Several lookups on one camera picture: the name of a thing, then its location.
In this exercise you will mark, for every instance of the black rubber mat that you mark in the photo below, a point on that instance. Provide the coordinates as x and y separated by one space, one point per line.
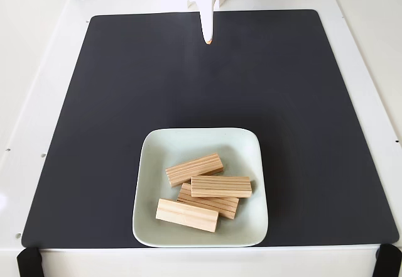
94 132

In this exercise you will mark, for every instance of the pale green square plate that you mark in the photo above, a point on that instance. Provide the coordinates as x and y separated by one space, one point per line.
157 164

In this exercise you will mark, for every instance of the grooved wooden block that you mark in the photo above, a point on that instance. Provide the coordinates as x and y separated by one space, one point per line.
193 168
221 186
221 208
186 215

